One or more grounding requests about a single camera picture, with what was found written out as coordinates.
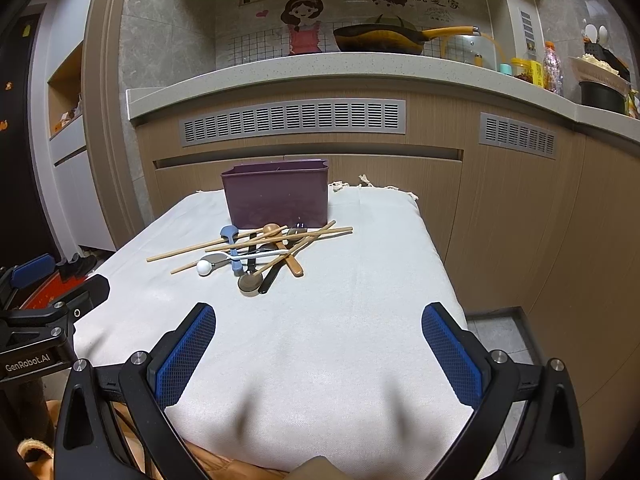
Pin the yellow condiment jar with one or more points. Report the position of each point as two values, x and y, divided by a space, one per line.
528 70

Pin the white table cloth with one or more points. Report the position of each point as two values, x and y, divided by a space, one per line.
333 363

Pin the wooden chopstick one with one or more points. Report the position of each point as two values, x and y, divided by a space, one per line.
218 243

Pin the orange cap bottle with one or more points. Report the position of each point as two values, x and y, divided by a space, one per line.
553 75

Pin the wooden chopstick two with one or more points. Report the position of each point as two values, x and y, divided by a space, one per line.
343 230

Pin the small grey vent grille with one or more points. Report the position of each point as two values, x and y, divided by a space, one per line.
503 132

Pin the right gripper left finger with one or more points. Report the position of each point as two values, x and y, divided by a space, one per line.
89 443

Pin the purple plastic utensil bin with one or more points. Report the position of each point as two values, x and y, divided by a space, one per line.
285 192

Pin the translucent brown plastic spoon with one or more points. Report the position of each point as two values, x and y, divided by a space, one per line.
242 281

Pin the wooden rice spoon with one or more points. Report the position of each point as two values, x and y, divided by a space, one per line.
282 247

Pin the wooden chopstick four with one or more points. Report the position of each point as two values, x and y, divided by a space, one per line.
297 247

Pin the black yellow frying pan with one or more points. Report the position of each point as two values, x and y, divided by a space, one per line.
388 38

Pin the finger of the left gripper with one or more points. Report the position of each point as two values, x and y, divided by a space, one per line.
44 266
82 294

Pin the glass pan lid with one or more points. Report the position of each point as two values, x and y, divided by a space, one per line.
479 51

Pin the small metal spoon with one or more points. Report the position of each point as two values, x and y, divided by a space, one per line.
255 248

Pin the black pot on counter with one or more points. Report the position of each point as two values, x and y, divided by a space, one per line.
601 97

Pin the long grey vent grille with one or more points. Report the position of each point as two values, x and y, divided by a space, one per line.
342 115

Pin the white plastic spoon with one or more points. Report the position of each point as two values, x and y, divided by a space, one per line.
216 260

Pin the wooden chopstick three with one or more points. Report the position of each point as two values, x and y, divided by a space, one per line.
262 240

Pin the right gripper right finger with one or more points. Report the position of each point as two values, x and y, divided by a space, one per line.
547 443

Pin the black handled utensil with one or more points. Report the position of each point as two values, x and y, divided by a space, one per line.
275 272

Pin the blue plastic spoon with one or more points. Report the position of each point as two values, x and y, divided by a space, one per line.
230 235

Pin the small white teal bottle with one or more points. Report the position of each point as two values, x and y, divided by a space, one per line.
505 69

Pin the black refrigerator with magnets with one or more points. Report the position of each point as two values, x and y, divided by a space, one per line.
25 233

